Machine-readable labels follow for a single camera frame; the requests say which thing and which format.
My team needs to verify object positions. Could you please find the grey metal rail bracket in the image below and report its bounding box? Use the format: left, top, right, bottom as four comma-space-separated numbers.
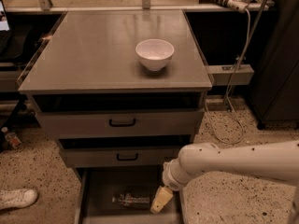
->
206, 64, 254, 86

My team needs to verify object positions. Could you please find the grey drawer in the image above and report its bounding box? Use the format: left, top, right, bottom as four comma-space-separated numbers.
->
74, 165, 184, 224
35, 92, 204, 139
59, 134, 191, 168

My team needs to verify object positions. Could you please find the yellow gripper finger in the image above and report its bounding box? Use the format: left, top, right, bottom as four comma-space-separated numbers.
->
150, 186, 173, 214

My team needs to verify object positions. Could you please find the grey drawer cabinet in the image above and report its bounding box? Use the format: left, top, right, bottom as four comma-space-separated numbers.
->
17, 9, 213, 173

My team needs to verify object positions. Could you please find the dark cabinet at right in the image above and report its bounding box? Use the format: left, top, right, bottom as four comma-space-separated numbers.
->
249, 0, 299, 130

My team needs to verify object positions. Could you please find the small bottle on floor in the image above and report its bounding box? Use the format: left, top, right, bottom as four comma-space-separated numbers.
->
1, 127, 21, 148

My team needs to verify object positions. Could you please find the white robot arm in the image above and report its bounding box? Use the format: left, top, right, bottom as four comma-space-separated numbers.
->
150, 141, 299, 214

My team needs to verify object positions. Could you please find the clear plastic water bottle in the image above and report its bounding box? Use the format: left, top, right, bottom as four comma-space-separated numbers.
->
111, 193, 151, 209

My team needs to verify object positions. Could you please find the white sneaker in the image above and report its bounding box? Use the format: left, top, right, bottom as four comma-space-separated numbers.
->
0, 189, 38, 210

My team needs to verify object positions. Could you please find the white power cable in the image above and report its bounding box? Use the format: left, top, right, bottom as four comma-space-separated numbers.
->
204, 8, 252, 146

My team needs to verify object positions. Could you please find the grey top drawer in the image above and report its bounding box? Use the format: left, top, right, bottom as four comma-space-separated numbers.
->
35, 92, 204, 139

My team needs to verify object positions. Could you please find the laptop screen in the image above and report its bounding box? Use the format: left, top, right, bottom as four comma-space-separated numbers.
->
0, 0, 10, 31

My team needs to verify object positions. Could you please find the white ceramic bowl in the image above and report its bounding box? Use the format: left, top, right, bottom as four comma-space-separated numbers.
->
135, 39, 175, 71

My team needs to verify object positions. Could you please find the grey bottom drawer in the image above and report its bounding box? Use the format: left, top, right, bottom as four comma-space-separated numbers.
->
74, 165, 184, 224

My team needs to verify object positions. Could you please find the grey middle drawer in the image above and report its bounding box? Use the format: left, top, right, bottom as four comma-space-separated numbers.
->
59, 134, 191, 168

